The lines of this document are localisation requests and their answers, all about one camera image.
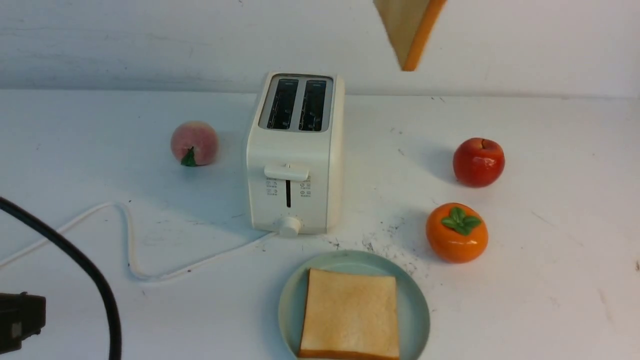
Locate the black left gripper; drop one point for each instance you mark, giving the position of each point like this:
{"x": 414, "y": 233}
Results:
{"x": 21, "y": 316}

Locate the red apple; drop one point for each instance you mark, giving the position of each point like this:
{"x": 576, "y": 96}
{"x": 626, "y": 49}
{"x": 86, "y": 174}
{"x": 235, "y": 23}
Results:
{"x": 478, "y": 162}

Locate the toast slice slot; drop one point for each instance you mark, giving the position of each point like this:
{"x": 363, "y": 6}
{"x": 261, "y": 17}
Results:
{"x": 350, "y": 317}
{"x": 408, "y": 25}

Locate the white two-slot toaster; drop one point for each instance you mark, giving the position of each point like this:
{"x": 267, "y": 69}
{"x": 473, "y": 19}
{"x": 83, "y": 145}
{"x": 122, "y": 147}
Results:
{"x": 294, "y": 154}

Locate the light blue round plate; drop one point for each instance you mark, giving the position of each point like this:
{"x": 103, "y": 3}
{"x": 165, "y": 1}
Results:
{"x": 413, "y": 311}

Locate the pink peach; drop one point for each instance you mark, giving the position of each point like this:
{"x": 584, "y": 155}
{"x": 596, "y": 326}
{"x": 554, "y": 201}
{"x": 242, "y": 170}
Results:
{"x": 195, "y": 144}

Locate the orange persimmon with green leaf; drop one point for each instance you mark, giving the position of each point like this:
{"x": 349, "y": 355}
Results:
{"x": 456, "y": 233}

